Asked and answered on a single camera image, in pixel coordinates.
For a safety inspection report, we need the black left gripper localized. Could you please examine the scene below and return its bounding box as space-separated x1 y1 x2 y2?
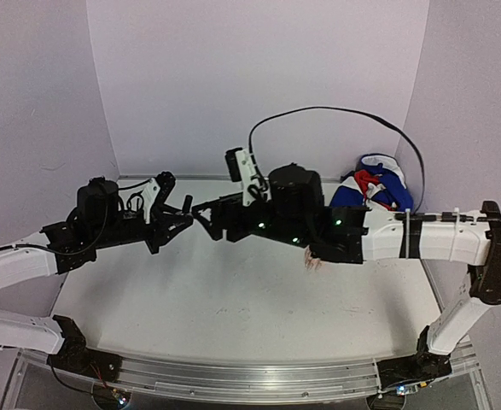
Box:
93 205 195 255

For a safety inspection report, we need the black nail polish brush cap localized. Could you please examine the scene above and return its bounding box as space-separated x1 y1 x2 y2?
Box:
182 195 193 214

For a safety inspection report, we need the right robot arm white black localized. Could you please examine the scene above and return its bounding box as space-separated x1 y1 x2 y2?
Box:
192 164 501 383

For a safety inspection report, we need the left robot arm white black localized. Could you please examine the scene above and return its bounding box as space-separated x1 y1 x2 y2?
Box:
0 172 194 373

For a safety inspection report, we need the mannequin hand with long nails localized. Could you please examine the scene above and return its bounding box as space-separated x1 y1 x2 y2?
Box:
304 248 323 271

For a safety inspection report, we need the blue white red jacket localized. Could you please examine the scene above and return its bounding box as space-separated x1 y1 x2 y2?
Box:
329 154 415 212

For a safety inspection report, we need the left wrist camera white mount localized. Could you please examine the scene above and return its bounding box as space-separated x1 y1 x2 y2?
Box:
122 179 160 225

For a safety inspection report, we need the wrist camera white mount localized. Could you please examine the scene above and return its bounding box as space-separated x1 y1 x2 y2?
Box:
224 147 271 207
122 179 160 225

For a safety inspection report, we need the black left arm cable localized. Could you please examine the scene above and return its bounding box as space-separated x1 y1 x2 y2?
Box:
0 179 149 261

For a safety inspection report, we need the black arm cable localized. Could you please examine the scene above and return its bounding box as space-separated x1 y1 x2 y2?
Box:
248 106 501 226
0 179 149 261

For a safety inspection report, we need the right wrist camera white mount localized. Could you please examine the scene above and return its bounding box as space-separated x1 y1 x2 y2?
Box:
224 147 271 207

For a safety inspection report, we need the aluminium front rail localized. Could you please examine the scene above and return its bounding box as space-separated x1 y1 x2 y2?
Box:
23 340 479 405

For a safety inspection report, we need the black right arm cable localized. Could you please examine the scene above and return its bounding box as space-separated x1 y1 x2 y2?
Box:
248 106 501 226

